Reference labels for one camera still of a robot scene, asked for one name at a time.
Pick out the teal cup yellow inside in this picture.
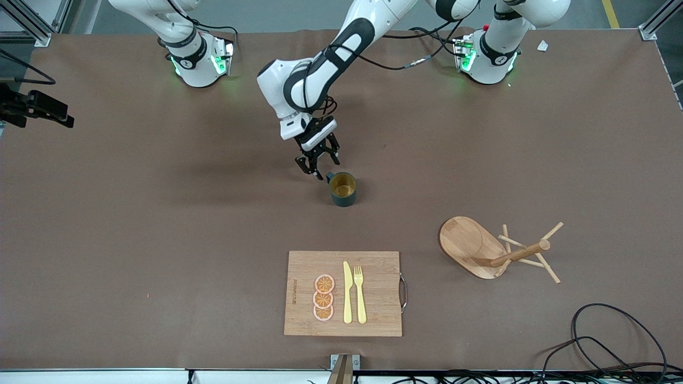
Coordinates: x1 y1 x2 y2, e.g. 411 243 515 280
326 171 358 207

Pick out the wooden mug rack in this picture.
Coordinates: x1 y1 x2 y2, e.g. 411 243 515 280
439 215 565 285

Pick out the yellow plastic knife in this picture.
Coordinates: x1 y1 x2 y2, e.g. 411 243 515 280
343 261 353 324

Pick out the yellow plastic fork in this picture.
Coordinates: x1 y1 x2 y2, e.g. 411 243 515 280
354 265 368 325

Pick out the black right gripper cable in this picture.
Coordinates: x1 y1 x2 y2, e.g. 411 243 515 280
0 49 57 86

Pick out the aluminium frame post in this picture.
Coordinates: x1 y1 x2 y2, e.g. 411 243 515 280
638 0 683 41
0 0 73 47

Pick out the black right arm base cable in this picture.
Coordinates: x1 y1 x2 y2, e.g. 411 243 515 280
165 0 239 51

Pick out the black arm base cable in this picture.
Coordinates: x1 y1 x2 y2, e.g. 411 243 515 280
165 0 239 51
409 27 465 57

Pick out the black left arm base cable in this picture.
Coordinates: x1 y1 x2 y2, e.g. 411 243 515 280
409 27 465 57

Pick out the wooden cutting board metal handle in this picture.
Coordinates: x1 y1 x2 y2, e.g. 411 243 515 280
283 250 408 338

